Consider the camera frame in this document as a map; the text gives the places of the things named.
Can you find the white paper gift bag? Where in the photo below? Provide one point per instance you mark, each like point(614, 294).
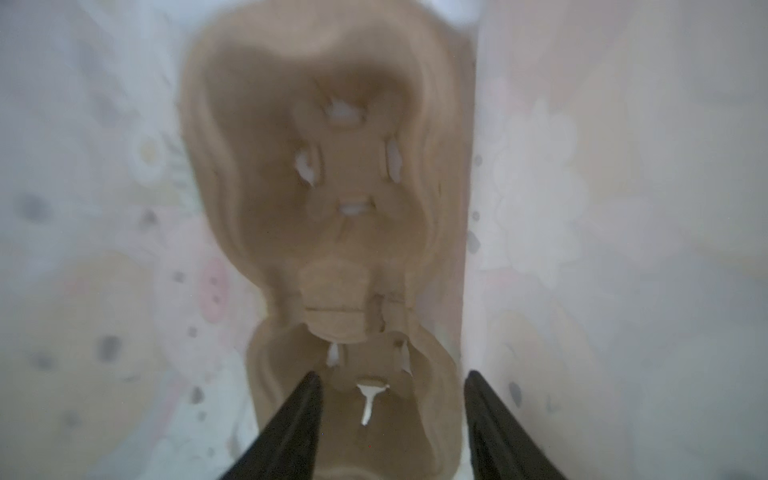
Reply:
point(610, 285)

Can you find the pulp cup carrier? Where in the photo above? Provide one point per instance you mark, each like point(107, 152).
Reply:
point(328, 141)

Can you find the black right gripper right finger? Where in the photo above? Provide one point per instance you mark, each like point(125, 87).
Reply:
point(500, 448)

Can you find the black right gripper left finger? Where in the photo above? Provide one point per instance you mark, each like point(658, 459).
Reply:
point(287, 447)

